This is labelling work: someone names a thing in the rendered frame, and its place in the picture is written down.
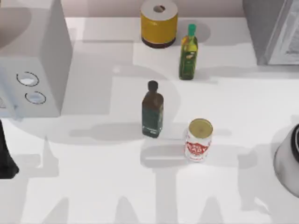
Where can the green bottle with green cap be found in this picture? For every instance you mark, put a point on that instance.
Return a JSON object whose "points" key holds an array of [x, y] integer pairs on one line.
{"points": [[188, 56]]}

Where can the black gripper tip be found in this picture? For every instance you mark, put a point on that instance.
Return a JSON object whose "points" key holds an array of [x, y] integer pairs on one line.
{"points": [[6, 158]]}

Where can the dark green bottle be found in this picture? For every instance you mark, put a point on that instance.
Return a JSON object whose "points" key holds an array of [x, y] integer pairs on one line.
{"points": [[152, 112]]}

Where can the large microwave knob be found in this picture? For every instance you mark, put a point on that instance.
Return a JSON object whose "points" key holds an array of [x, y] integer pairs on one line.
{"points": [[27, 79]]}

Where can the pale microwave oven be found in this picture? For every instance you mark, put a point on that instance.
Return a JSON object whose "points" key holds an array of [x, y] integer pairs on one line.
{"points": [[44, 70]]}

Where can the small microwave knob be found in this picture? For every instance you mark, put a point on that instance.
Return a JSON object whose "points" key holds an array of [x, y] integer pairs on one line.
{"points": [[35, 97]]}

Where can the red and white can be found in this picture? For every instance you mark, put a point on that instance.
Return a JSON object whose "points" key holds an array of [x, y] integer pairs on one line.
{"points": [[198, 144]]}

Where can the yellow and white paper roll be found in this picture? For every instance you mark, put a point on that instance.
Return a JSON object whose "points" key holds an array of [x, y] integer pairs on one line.
{"points": [[159, 25]]}

